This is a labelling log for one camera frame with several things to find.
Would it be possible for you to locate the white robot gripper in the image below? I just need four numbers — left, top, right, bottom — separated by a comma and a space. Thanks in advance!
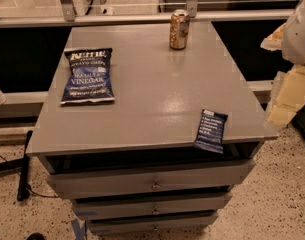
260, 0, 305, 128

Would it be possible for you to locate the blue rxbar blueberry wrapper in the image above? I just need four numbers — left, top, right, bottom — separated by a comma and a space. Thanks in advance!
193, 109, 228, 154

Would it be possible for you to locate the gold soda can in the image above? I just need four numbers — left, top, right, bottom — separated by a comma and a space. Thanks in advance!
169, 9, 190, 50

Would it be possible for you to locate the top grey drawer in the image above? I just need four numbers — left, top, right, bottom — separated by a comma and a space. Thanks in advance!
47, 159, 255, 199

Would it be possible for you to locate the grey drawer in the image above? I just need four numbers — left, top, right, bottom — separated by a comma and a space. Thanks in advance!
88, 211, 218, 235
47, 159, 255, 199
72, 192, 232, 220

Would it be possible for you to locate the grey drawer cabinet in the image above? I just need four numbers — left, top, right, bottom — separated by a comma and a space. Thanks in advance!
25, 21, 280, 237

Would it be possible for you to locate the blue kettle chips bag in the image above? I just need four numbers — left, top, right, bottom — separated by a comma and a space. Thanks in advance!
61, 48, 115, 105

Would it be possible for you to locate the bottom grey drawer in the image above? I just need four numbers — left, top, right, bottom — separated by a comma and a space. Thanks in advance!
88, 211, 218, 235

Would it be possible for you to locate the grey metal railing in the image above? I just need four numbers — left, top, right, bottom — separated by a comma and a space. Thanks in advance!
0, 0, 301, 28

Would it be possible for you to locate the middle grey drawer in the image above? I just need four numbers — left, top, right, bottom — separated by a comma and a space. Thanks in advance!
72, 192, 232, 220

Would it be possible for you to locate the blue tape on floor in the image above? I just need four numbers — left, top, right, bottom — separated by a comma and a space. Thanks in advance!
71, 216, 98, 240

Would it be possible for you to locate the black pole stand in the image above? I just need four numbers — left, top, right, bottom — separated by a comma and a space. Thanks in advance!
16, 129, 34, 202

